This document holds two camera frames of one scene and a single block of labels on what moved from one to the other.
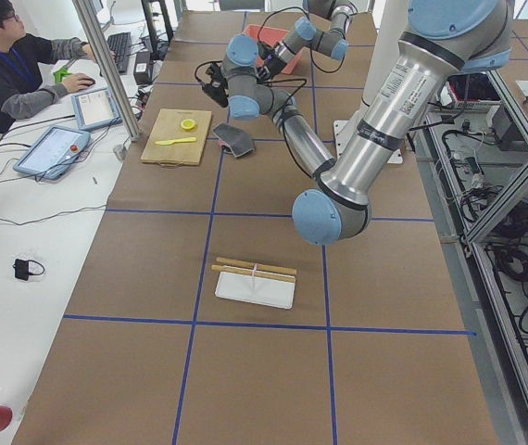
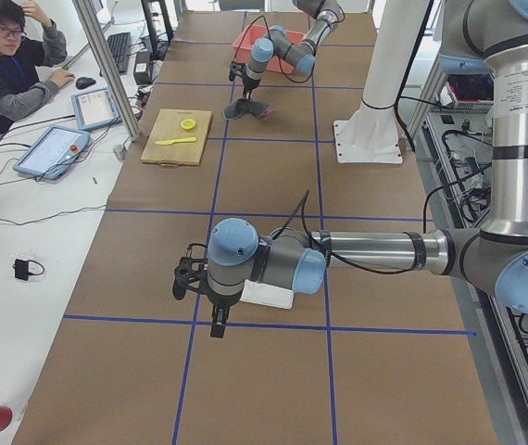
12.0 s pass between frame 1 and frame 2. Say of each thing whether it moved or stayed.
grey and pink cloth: moved
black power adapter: stayed
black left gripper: moved
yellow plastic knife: stayed
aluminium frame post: stayed
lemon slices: stayed
